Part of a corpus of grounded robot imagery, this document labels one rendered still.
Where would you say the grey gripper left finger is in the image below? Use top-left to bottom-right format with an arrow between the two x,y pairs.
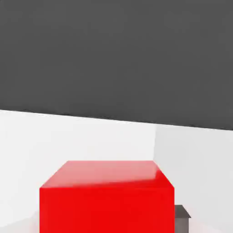
27,213 -> 40,233

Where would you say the small red cube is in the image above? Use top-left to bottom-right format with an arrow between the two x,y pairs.
39,160 -> 175,233

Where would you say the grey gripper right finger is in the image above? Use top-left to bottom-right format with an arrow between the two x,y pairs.
174,204 -> 205,233

